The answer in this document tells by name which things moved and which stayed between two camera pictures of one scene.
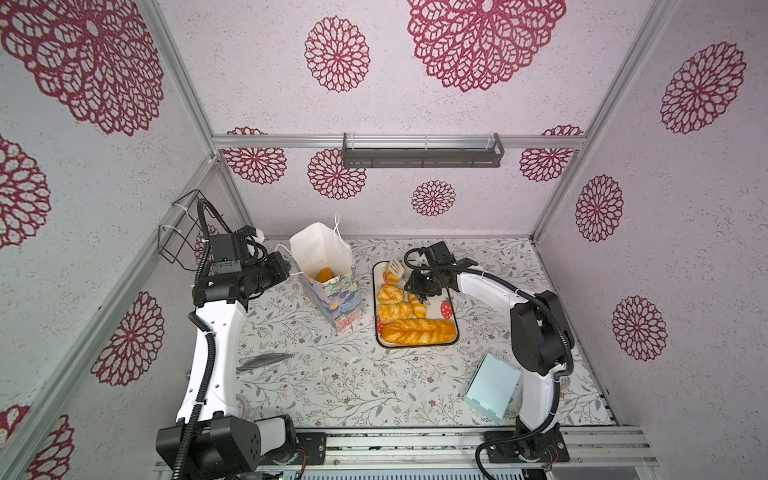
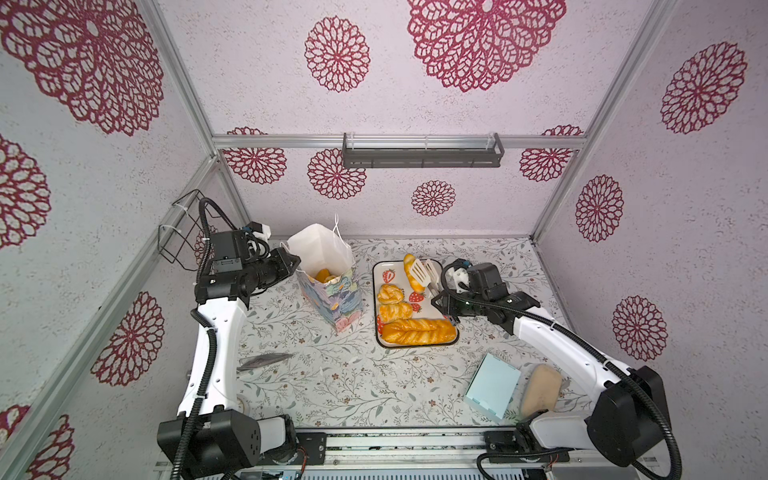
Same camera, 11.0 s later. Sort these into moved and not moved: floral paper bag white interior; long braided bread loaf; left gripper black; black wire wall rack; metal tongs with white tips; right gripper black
Moved: metal tongs with white tips; right gripper black
Not moved: floral paper bag white interior; long braided bread loaf; black wire wall rack; left gripper black
